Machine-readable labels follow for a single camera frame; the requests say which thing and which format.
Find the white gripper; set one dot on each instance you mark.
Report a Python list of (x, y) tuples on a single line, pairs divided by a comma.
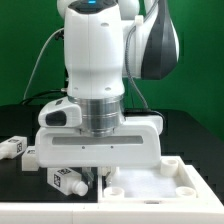
[(135, 143)]

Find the white square table top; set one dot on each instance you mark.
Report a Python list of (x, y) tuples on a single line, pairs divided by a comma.
[(169, 180)]

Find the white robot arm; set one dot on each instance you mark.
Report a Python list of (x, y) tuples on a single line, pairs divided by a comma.
[(106, 43)]

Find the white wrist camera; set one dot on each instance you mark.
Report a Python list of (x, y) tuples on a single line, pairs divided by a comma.
[(60, 113)]

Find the white L-shaped obstacle frame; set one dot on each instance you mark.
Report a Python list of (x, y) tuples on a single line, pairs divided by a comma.
[(204, 209)]

